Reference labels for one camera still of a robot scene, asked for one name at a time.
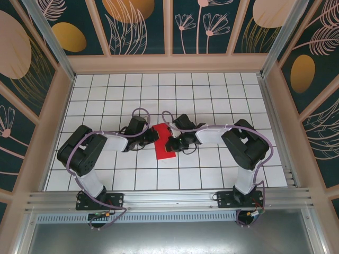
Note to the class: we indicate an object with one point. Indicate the red cloth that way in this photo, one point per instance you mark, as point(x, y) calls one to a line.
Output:
point(164, 153)

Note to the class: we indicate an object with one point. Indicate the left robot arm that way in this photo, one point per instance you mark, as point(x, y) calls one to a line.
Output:
point(79, 150)

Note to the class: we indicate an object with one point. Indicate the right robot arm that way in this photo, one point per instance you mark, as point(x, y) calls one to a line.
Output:
point(246, 148)

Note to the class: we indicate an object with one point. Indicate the grey sheet metal panel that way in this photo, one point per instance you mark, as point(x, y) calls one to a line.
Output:
point(169, 238)

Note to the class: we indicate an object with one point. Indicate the small circuit board with connector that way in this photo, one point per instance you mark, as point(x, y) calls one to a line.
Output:
point(103, 215)
point(255, 213)

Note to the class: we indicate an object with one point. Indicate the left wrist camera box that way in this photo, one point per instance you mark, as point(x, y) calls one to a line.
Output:
point(137, 124)

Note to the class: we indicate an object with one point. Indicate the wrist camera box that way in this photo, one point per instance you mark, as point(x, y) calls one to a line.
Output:
point(137, 124)
point(184, 122)

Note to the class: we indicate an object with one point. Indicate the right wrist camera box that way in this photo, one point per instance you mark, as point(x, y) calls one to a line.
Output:
point(184, 122)

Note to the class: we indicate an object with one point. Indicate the long aluminium mounting rail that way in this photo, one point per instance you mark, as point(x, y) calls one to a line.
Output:
point(169, 198)

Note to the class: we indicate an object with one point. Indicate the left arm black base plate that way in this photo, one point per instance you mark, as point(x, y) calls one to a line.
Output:
point(116, 201)

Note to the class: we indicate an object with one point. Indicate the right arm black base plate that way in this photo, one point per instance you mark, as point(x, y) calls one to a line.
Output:
point(225, 202)

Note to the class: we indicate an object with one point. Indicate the aluminium side rail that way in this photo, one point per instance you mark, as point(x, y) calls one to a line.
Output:
point(275, 127)

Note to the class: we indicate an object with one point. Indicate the wall panel with pink flowers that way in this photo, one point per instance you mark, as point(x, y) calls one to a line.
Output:
point(190, 39)

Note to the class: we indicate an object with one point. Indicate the wall panel with large leaves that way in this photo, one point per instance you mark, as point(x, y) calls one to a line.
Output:
point(132, 31)

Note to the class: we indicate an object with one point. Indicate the wall panel with pale circle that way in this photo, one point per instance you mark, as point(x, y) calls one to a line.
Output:
point(251, 39)

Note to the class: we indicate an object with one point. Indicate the wall panel with single flower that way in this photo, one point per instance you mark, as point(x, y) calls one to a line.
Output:
point(16, 148)

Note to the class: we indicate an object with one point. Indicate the wall panel with orange oval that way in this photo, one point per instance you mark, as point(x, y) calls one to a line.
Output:
point(90, 26)

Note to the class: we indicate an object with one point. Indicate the aluminium corner post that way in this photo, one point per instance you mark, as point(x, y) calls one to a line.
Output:
point(280, 37)
point(53, 45)

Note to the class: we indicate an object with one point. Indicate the wall panel with outlined leaves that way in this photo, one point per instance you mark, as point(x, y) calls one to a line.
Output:
point(323, 143)

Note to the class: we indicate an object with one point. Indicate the wall panel with gold lines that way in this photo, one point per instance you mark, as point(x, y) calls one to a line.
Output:
point(21, 53)

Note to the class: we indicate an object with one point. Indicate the wall panel with feather print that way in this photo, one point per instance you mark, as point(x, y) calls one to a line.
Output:
point(317, 66)

